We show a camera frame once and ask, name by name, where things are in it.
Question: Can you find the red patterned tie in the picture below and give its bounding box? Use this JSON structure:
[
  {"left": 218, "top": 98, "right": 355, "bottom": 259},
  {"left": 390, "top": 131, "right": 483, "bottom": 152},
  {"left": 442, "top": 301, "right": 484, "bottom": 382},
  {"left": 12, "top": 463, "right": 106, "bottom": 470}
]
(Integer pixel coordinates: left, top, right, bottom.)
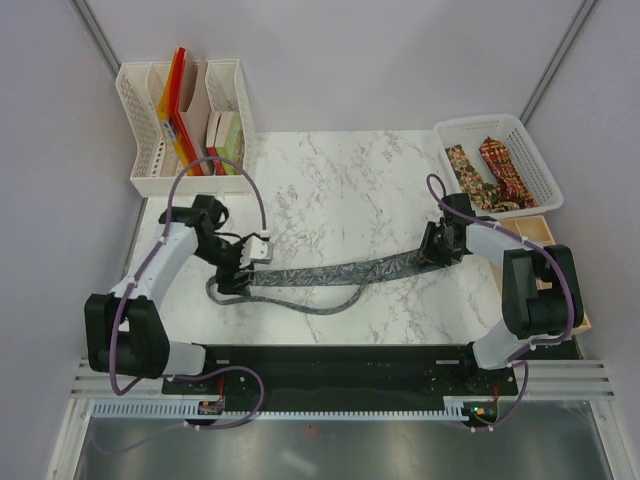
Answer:
[{"left": 479, "top": 137, "right": 538, "bottom": 209}]

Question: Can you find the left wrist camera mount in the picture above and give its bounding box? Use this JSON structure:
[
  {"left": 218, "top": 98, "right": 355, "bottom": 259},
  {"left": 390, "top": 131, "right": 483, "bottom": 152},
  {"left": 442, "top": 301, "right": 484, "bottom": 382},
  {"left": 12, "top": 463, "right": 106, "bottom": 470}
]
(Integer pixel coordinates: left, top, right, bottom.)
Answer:
[{"left": 241, "top": 236, "right": 274, "bottom": 265}]

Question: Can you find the white cable duct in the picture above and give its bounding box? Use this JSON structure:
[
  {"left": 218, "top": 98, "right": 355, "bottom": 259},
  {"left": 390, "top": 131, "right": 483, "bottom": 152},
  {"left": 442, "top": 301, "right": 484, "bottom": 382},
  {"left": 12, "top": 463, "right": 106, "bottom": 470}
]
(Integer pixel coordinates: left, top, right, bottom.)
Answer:
[{"left": 91, "top": 399, "right": 471, "bottom": 422}]

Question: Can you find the red book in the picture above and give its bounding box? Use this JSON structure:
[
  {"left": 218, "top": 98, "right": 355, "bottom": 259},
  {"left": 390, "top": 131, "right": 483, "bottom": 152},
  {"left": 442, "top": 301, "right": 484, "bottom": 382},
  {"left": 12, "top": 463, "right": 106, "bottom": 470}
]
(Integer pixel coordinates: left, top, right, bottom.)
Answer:
[{"left": 204, "top": 110, "right": 227, "bottom": 176}]

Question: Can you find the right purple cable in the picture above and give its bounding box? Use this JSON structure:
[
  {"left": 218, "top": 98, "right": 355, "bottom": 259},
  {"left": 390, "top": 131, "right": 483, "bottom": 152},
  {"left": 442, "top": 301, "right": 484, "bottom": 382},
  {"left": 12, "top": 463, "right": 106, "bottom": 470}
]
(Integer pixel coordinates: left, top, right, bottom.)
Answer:
[{"left": 425, "top": 172, "right": 572, "bottom": 366}]

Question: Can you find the white file organizer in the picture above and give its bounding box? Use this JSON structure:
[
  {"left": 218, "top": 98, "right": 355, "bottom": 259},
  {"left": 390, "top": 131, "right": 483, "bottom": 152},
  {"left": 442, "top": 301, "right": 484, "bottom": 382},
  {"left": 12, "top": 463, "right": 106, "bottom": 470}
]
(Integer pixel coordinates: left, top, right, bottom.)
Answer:
[{"left": 116, "top": 59, "right": 258, "bottom": 198}]

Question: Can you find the aluminium rail frame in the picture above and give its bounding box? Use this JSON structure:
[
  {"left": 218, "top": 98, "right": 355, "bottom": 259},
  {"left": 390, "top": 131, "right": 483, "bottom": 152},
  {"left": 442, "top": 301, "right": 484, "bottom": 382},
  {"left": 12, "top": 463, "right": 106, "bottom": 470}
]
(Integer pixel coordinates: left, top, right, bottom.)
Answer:
[{"left": 47, "top": 355, "right": 614, "bottom": 479}]

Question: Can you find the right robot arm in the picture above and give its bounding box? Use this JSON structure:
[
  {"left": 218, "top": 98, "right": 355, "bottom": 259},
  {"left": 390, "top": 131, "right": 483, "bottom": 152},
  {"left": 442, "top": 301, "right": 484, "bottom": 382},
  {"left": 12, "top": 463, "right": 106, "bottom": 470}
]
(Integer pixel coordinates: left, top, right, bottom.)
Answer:
[{"left": 416, "top": 194, "right": 584, "bottom": 394}]

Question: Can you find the blue grey floral tie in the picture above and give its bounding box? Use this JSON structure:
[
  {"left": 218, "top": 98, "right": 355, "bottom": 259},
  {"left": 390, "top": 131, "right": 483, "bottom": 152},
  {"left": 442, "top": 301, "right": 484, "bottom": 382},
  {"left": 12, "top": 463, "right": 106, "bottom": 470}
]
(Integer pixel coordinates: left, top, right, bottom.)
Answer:
[{"left": 205, "top": 250, "right": 439, "bottom": 316}]

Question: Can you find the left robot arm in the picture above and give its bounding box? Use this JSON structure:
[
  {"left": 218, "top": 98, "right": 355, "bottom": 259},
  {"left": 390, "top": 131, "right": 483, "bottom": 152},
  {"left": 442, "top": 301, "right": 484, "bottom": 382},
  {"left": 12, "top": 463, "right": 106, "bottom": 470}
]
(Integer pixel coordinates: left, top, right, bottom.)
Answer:
[{"left": 84, "top": 195, "right": 247, "bottom": 393}]

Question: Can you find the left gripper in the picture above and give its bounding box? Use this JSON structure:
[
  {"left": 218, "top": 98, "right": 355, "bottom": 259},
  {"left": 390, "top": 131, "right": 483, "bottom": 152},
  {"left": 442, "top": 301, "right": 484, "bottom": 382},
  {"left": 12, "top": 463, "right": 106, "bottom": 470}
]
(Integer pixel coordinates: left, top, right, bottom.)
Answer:
[{"left": 192, "top": 232, "right": 256, "bottom": 297}]

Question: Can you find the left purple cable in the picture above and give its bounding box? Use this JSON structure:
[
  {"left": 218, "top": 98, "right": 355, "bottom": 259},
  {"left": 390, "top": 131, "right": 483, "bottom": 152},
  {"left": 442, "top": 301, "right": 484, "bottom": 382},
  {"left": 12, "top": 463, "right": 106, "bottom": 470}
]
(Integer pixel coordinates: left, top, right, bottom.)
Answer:
[{"left": 108, "top": 156, "right": 271, "bottom": 397}]

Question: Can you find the white plastic basket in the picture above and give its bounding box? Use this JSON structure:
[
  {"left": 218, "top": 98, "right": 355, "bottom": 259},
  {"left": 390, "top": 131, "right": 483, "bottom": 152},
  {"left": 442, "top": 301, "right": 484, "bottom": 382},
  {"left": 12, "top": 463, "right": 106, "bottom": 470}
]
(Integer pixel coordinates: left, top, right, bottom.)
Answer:
[{"left": 433, "top": 113, "right": 564, "bottom": 219}]

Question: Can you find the green book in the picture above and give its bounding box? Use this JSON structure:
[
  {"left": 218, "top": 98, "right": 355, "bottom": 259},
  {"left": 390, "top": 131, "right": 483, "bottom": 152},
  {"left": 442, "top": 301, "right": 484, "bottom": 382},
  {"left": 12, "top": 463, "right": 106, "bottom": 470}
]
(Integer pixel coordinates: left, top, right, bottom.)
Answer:
[{"left": 217, "top": 112, "right": 245, "bottom": 167}]

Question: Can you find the orange red folder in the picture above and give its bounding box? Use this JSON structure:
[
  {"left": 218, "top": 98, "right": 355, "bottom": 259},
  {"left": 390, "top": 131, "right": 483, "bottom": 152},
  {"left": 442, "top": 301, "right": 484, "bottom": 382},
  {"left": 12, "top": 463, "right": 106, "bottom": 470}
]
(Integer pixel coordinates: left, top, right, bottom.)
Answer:
[{"left": 156, "top": 47, "right": 196, "bottom": 167}]

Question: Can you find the purple cable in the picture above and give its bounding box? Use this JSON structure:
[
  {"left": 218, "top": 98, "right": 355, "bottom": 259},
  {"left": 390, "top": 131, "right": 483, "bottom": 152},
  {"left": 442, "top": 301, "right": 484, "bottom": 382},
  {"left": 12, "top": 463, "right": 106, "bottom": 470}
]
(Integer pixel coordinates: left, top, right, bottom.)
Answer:
[
  {"left": 425, "top": 172, "right": 572, "bottom": 366},
  {"left": 108, "top": 156, "right": 271, "bottom": 397}
]

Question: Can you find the beige cardboard folder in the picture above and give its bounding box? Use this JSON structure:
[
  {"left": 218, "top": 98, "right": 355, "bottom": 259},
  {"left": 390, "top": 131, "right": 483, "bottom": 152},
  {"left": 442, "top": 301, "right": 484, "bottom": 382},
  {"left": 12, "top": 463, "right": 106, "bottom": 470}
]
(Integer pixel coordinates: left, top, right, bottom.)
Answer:
[{"left": 178, "top": 55, "right": 211, "bottom": 159}]

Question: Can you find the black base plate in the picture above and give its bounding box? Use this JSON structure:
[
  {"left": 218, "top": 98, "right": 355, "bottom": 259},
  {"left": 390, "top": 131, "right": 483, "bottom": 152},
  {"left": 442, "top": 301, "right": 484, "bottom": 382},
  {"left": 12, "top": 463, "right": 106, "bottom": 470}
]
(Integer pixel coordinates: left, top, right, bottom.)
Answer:
[{"left": 162, "top": 345, "right": 518, "bottom": 413}]

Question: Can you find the gold patterned tie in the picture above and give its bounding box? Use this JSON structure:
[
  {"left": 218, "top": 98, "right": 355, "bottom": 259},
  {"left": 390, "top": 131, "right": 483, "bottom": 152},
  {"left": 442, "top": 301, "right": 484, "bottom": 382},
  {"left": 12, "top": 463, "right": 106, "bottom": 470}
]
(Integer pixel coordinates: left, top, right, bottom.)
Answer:
[{"left": 445, "top": 145, "right": 519, "bottom": 213}]

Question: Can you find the wooden compartment box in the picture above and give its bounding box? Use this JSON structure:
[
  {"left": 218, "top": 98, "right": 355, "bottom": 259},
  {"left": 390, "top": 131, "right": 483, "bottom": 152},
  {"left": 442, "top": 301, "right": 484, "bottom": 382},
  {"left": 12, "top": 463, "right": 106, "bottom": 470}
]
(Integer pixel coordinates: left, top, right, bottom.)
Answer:
[{"left": 491, "top": 215, "right": 592, "bottom": 336}]

